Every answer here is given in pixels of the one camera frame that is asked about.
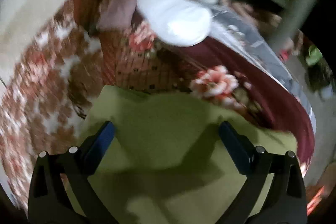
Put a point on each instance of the white pillow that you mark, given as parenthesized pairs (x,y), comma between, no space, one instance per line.
(178,23)

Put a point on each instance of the dark red blanket edge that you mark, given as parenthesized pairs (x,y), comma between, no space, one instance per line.
(282,110)

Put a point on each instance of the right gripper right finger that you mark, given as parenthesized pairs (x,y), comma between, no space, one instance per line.
(286,198)

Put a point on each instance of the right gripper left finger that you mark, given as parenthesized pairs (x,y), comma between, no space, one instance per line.
(60,191)

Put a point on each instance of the olive green large garment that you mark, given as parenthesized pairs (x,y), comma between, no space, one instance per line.
(166,163)

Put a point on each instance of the floral brown red blanket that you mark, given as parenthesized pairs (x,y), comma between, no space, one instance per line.
(60,74)

